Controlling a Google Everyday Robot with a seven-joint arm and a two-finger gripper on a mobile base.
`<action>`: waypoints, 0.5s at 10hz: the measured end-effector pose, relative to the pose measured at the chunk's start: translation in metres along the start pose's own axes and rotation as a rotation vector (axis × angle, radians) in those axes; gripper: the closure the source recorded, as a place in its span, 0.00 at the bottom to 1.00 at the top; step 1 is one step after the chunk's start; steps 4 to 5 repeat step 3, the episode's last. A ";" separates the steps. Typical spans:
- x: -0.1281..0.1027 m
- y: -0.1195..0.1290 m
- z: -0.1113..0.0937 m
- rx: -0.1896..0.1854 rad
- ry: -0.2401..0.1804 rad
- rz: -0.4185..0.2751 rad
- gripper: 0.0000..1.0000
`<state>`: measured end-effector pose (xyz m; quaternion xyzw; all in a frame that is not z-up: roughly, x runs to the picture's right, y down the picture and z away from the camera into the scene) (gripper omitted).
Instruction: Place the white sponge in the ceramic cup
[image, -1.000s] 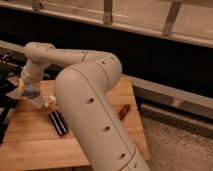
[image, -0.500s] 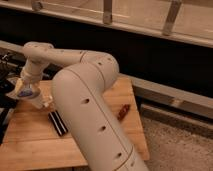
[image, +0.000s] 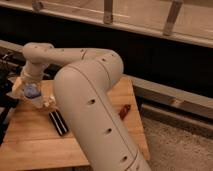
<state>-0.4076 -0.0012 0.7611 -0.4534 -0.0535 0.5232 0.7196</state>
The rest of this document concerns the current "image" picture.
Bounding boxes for black striped rectangular block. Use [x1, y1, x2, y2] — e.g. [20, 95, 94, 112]
[49, 110, 69, 136]

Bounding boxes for metal window rail frame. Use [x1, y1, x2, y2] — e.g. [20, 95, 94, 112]
[0, 0, 213, 48]

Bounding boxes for black cables and equipment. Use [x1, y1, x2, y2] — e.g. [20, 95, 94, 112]
[0, 51, 24, 144]

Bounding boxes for beige gripper blue ring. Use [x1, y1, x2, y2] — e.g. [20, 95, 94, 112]
[20, 71, 43, 99]

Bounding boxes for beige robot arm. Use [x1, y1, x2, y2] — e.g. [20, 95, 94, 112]
[21, 43, 151, 171]

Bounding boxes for small brown object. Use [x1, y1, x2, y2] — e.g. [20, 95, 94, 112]
[119, 104, 131, 119]

